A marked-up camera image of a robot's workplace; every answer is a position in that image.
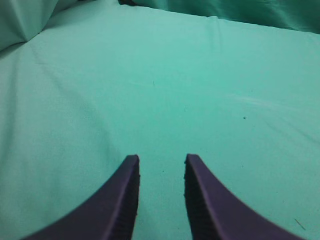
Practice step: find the left gripper dark purple right finger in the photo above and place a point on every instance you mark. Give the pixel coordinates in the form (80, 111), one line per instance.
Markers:
(215, 213)

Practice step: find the left gripper dark purple left finger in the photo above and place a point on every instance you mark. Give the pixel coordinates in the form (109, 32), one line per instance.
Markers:
(109, 214)

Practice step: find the green table cloth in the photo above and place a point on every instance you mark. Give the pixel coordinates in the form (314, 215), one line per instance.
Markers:
(105, 80)

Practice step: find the green backdrop cloth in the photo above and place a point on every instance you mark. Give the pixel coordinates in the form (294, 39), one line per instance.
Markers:
(298, 15)

